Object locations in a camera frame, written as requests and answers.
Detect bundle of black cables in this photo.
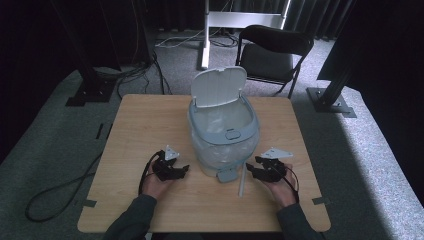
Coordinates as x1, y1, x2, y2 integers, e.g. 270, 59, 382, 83
93, 49, 173, 100

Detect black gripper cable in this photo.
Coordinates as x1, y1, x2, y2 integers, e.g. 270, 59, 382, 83
137, 150, 165, 197
271, 163, 300, 204

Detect black folding chair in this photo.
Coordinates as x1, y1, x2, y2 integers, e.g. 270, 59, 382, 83
231, 24, 315, 100

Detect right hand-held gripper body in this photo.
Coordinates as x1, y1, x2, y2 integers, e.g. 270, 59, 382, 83
259, 146, 295, 183

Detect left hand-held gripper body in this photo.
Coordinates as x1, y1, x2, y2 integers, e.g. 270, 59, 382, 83
152, 144, 180, 183

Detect black metal stand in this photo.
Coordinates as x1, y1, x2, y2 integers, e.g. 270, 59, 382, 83
305, 56, 358, 119
49, 0, 116, 108

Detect white metal stand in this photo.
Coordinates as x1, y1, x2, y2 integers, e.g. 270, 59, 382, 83
199, 0, 293, 71

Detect white floor cables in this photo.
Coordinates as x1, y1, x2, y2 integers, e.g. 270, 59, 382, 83
154, 27, 242, 50

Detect grey-blue pedal trash can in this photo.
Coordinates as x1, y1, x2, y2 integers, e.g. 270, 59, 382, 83
187, 65, 261, 185

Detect white plastic strip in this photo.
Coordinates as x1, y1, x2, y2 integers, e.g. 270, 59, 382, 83
237, 162, 248, 198

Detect person's left hand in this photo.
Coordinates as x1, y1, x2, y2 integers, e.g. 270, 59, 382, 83
141, 159, 174, 201

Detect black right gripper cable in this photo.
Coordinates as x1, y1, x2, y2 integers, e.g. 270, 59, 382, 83
271, 163, 300, 204

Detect dark curtain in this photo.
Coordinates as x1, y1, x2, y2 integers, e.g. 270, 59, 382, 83
146, 0, 355, 42

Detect long black floor cable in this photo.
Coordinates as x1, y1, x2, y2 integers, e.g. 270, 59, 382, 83
24, 151, 104, 223

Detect person's right hand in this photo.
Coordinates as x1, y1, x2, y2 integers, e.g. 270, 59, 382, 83
265, 162, 300, 210

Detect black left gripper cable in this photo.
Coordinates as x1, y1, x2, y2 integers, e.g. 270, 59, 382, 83
137, 150, 165, 197

